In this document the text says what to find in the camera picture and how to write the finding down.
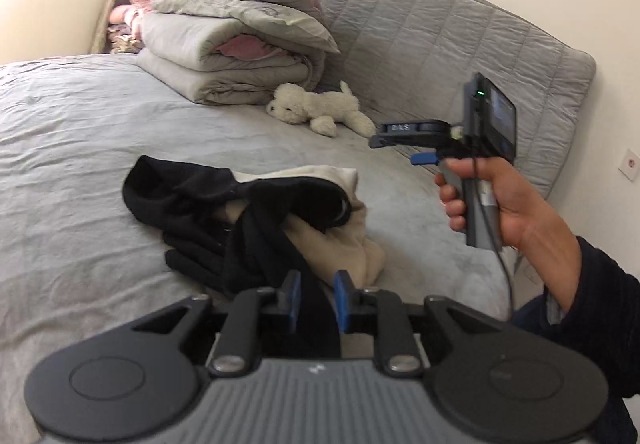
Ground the white plush dog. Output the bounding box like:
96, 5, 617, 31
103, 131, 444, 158
265, 80, 377, 138

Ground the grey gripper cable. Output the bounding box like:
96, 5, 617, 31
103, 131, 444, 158
472, 144, 516, 320

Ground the grey quilted headboard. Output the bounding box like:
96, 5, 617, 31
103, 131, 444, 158
287, 0, 597, 202

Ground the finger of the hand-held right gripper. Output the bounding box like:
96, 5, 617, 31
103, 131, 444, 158
369, 122, 423, 148

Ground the pink floral bedding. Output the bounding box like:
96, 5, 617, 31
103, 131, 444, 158
106, 0, 161, 56

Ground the light grey pillow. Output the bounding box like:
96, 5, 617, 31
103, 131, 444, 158
150, 0, 342, 56

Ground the white wall socket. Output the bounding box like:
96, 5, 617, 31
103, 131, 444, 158
621, 147, 640, 182

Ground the person's right hand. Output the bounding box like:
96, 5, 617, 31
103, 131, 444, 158
434, 156, 561, 255

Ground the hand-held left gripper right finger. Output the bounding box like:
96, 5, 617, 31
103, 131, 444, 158
333, 269, 503, 375

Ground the person's right forearm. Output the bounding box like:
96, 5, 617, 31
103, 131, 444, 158
515, 219, 640, 430

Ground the grey bed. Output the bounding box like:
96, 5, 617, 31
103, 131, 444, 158
0, 53, 516, 444

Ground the folded grey pink duvet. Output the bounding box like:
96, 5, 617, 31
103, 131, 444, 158
135, 6, 326, 106

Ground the beige and black sweatshirt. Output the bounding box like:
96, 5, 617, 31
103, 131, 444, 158
122, 155, 387, 360

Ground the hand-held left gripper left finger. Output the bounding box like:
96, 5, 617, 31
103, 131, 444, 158
131, 270, 302, 377

